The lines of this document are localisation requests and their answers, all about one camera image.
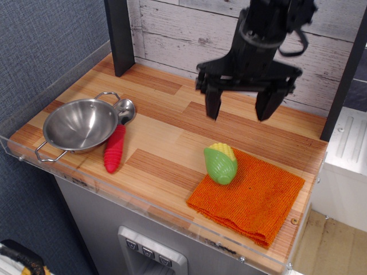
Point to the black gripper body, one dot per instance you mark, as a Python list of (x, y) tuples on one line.
[(249, 65)]

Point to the dark right vertical post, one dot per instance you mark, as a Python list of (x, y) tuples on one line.
[(346, 80)]

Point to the dark left vertical post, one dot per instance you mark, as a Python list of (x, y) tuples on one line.
[(120, 35)]

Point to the green yellow toy corn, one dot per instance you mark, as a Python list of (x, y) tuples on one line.
[(221, 163)]

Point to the dark vertical post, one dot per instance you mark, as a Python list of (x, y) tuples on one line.
[(120, 35), (346, 80)]

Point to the red handled metal spoon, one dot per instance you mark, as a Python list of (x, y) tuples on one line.
[(114, 148)]

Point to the orange folded towel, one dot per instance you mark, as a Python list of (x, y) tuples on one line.
[(255, 204)]

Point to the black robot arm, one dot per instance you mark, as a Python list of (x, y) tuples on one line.
[(301, 13)]

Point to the silver dispenser panel with buttons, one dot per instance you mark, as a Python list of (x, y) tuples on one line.
[(144, 255)]

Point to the black yellow object at corner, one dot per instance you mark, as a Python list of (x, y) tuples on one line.
[(17, 259)]

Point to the white ridged appliance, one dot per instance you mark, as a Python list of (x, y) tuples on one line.
[(340, 190)]

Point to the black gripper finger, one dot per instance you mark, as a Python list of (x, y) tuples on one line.
[(267, 103), (213, 102)]

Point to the stainless steel bowl with handles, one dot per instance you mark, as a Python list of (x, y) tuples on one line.
[(80, 125)]

